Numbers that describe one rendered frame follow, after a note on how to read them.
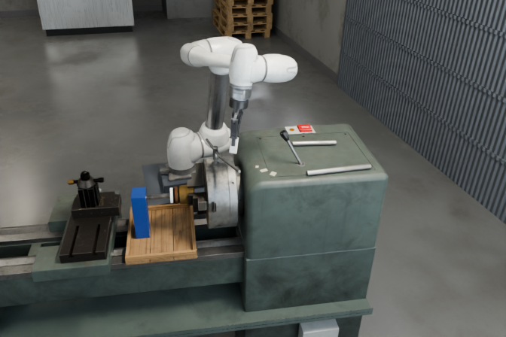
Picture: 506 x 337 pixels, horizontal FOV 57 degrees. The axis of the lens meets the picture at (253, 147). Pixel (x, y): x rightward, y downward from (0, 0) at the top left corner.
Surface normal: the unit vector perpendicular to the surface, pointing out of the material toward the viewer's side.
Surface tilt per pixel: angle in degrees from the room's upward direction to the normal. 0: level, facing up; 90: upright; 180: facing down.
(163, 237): 0
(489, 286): 0
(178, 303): 0
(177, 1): 90
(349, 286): 90
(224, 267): 90
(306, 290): 90
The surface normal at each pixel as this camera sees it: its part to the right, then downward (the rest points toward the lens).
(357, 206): 0.16, 0.49
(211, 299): 0.02, -0.87
